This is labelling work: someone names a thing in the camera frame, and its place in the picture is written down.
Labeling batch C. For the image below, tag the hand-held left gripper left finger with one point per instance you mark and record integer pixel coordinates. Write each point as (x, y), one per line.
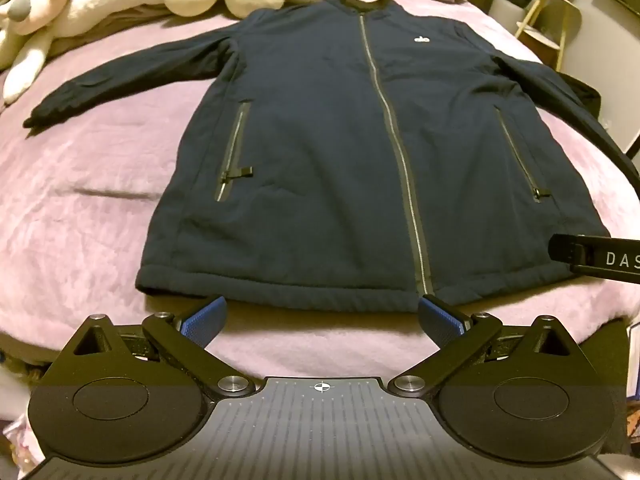
(202, 321)

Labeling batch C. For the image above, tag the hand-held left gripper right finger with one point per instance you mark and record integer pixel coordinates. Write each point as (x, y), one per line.
(440, 321)

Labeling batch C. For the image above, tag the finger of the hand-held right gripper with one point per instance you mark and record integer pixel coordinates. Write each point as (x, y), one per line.
(562, 249)

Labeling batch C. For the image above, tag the navy zip jacket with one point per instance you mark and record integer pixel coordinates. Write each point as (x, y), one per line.
(325, 160)

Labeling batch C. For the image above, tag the pink fleece blanket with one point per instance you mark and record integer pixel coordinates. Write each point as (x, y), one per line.
(100, 210)

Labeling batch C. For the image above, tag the white plush toy grey paws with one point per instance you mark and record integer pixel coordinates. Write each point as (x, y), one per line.
(90, 5)

